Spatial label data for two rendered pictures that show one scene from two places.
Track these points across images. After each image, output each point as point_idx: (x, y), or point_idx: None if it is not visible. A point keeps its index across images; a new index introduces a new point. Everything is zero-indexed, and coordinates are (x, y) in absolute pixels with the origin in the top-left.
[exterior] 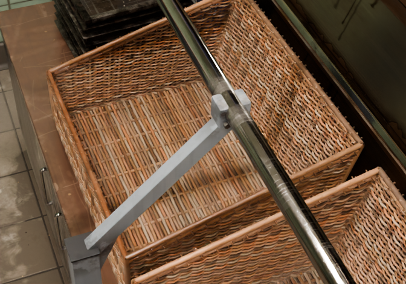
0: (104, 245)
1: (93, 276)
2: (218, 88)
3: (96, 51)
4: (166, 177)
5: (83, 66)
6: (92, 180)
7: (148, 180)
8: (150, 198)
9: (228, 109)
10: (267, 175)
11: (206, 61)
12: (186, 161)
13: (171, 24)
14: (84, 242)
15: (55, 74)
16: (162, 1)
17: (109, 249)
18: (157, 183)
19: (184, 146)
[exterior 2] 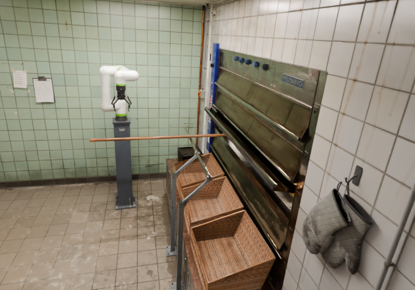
0: (177, 173)
1: (175, 179)
2: (196, 150)
3: (183, 161)
4: (187, 163)
5: (180, 163)
6: (178, 177)
7: (184, 163)
8: (184, 166)
9: (196, 152)
10: (199, 158)
11: (195, 148)
12: (190, 160)
13: (192, 145)
14: (174, 173)
15: (175, 164)
16: (191, 142)
17: (178, 175)
18: (186, 163)
19: (190, 158)
